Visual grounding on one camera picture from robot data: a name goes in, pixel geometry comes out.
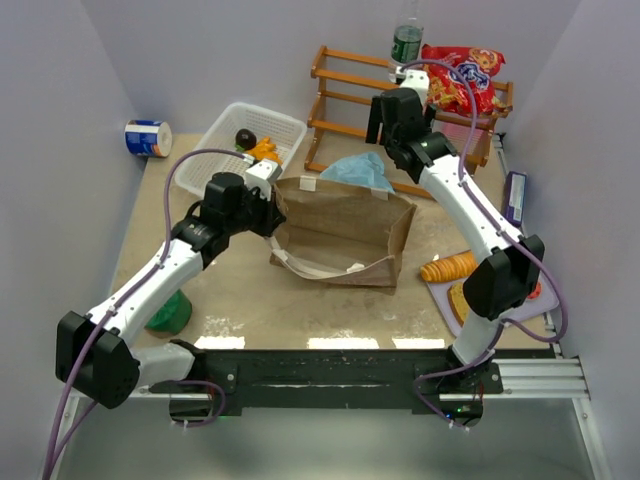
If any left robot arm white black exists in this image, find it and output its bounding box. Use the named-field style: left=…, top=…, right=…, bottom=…
left=55, top=160, right=285, bottom=409

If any black base frame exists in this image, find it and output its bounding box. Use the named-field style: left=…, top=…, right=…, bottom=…
left=150, top=349, right=503, bottom=426

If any wooden orange shelf rack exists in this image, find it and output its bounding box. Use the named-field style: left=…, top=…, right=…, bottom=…
left=304, top=45, right=514, bottom=174

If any clear water bottle green label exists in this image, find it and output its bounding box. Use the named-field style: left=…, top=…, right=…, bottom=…
left=388, top=0, right=424, bottom=83

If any lavender plastic tray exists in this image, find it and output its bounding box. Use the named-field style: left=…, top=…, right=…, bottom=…
left=425, top=275, right=559, bottom=336

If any blue white paper roll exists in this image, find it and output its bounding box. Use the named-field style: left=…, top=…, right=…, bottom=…
left=124, top=120, right=173, bottom=158

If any brown paper grocery bag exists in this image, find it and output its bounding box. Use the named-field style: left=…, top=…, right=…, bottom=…
left=268, top=176, right=416, bottom=288

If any light blue plastic bag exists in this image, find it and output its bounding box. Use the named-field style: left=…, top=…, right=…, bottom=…
left=319, top=152, right=394, bottom=193

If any dark round fruit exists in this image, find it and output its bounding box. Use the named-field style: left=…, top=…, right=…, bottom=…
left=235, top=128, right=258, bottom=152

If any white plastic basket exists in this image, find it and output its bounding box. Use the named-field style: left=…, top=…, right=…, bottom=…
left=174, top=102, right=307, bottom=198

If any red snack chip bag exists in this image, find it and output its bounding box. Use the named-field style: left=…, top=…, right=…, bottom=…
left=421, top=44, right=510, bottom=117

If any red frosted donut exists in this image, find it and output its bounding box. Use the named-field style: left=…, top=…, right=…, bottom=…
left=527, top=282, right=542, bottom=300

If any green plastic bag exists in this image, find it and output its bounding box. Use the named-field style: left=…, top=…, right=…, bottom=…
left=145, top=289, right=193, bottom=336

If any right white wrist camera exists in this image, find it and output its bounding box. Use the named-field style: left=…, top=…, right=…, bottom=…
left=394, top=67, right=430, bottom=104

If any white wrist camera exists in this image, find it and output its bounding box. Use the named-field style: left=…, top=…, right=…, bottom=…
left=244, top=159, right=282, bottom=197
left=394, top=67, right=430, bottom=104

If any orange food piece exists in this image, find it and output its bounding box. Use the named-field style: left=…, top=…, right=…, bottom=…
left=246, top=137, right=282, bottom=165

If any bread slice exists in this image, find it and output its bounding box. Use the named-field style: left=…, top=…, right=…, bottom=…
left=447, top=282, right=470, bottom=326

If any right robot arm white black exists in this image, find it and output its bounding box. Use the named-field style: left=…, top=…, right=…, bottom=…
left=366, top=88, right=545, bottom=368

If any purple box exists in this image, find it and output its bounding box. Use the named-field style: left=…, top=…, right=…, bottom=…
left=501, top=171, right=527, bottom=228

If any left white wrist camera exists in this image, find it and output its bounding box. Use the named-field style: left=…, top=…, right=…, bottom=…
left=244, top=159, right=282, bottom=197

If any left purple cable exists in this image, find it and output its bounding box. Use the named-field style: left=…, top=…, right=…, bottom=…
left=42, top=148, right=256, bottom=480

